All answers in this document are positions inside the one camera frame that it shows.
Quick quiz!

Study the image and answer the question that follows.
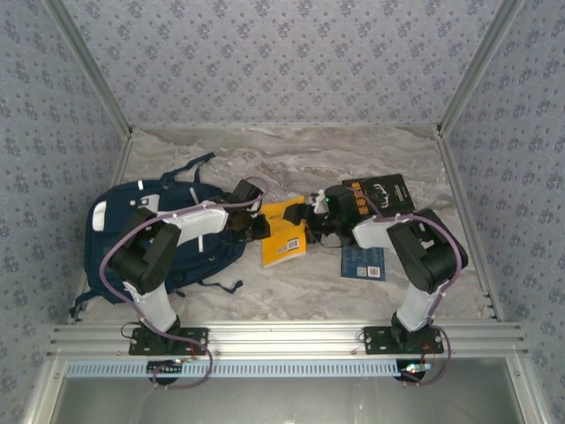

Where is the yellow book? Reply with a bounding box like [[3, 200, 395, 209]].
[[260, 195, 310, 269]]

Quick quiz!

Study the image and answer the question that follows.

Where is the black book orange title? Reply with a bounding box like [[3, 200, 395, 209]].
[[341, 173, 416, 220]]

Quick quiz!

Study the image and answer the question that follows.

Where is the blue book with codes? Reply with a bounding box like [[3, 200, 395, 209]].
[[340, 245, 387, 282]]

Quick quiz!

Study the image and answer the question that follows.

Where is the navy blue backpack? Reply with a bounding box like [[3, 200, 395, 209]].
[[69, 152, 248, 326]]

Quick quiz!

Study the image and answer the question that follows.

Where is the small black circuit board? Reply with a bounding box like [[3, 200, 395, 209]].
[[147, 360, 185, 376], [399, 361, 433, 382]]

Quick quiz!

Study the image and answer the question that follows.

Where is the grey metal panel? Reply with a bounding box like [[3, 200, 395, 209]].
[[21, 356, 553, 424]]

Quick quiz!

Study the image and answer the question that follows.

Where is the aluminium mounting rail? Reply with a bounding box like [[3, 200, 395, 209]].
[[46, 321, 530, 360]]

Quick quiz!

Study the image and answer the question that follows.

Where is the aluminium table edge rail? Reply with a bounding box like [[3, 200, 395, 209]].
[[72, 132, 134, 323], [435, 127, 505, 322]]

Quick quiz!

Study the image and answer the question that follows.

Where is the pale blue slotted cable duct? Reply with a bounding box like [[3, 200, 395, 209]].
[[65, 358, 407, 379]]

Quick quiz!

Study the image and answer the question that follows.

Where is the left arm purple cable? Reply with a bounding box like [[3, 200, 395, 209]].
[[100, 176, 267, 390]]

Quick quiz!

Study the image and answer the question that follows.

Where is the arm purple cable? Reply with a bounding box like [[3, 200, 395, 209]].
[[346, 185, 469, 388], [100, 176, 267, 390]]

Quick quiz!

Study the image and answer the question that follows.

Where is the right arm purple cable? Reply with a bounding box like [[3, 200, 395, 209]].
[[346, 185, 469, 388]]

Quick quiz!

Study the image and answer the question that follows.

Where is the aluminium frame post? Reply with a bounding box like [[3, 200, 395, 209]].
[[43, 0, 134, 139], [435, 0, 529, 136]]

